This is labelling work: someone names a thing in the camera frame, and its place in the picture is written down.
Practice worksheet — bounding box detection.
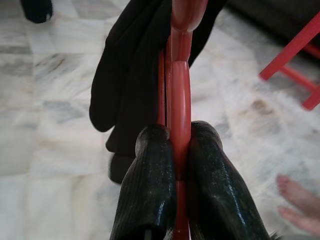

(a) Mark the bare human foot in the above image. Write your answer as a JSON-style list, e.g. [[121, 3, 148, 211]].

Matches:
[[276, 174, 320, 213], [277, 205, 320, 231]]

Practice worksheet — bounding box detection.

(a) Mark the black garment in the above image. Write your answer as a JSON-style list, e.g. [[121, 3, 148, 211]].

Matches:
[[89, 0, 228, 185]]

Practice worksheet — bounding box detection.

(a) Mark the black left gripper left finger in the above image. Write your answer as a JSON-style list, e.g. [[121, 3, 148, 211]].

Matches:
[[111, 124, 177, 240]]

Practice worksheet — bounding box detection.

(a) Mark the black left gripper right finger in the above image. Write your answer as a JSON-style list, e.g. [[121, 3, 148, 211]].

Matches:
[[186, 120, 272, 240]]

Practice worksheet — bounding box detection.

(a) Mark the red plastic hanger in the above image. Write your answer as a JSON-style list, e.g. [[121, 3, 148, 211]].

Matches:
[[157, 0, 208, 240]]

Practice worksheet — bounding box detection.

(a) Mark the red plastic stool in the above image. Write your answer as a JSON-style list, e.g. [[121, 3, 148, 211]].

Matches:
[[259, 11, 320, 111]]

